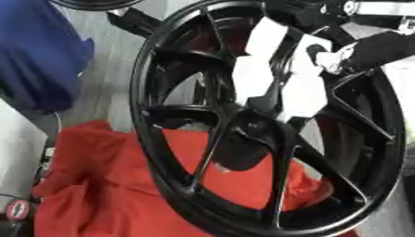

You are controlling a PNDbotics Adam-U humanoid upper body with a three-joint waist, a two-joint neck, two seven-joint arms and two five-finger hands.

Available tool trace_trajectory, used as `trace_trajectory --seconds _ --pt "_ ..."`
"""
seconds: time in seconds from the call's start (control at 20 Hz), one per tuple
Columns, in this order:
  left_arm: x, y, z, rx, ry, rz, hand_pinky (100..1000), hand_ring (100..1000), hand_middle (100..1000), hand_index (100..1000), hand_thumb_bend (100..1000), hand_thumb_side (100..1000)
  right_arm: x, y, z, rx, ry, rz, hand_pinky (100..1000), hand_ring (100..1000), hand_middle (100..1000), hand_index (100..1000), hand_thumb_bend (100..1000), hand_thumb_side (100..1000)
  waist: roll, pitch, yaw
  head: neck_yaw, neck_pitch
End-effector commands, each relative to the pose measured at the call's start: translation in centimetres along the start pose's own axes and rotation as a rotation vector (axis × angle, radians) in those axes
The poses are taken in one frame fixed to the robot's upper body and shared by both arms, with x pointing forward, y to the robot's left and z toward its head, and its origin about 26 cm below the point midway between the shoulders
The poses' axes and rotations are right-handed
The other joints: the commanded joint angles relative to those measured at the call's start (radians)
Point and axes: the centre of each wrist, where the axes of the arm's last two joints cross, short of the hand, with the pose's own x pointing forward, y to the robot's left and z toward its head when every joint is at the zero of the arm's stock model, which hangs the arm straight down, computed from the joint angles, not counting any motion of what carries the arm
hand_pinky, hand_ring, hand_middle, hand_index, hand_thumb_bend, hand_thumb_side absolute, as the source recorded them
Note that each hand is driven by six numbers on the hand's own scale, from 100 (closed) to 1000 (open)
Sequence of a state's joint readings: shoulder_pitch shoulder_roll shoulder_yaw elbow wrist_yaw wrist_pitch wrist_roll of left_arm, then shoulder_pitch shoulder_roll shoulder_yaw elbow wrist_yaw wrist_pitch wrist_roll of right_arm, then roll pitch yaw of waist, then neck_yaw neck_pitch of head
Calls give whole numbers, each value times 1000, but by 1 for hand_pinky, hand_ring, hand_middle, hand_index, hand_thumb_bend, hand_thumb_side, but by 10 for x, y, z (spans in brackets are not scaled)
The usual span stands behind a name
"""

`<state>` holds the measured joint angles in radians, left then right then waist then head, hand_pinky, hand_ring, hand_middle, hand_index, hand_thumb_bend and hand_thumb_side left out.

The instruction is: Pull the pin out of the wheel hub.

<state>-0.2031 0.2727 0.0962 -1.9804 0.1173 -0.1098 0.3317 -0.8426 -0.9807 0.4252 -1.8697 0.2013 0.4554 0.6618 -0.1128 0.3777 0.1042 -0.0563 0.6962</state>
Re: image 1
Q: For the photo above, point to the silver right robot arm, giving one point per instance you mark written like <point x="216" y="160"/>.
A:
<point x="386" y="6"/>

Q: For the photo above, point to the red and white round button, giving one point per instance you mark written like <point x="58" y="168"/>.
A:
<point x="18" y="209"/>

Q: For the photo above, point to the black round wheel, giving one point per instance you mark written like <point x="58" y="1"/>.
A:
<point x="97" y="3"/>

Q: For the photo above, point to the person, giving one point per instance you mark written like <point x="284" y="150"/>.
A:
<point x="38" y="52"/>

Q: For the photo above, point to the black angular bracket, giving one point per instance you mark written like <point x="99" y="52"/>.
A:
<point x="132" y="23"/>

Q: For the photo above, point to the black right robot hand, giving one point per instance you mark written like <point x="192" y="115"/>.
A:
<point x="378" y="51"/>

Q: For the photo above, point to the white pin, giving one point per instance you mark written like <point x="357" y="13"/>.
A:
<point x="332" y="58"/>

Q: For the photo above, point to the black spoked wheel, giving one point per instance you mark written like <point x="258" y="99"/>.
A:
<point x="178" y="191"/>

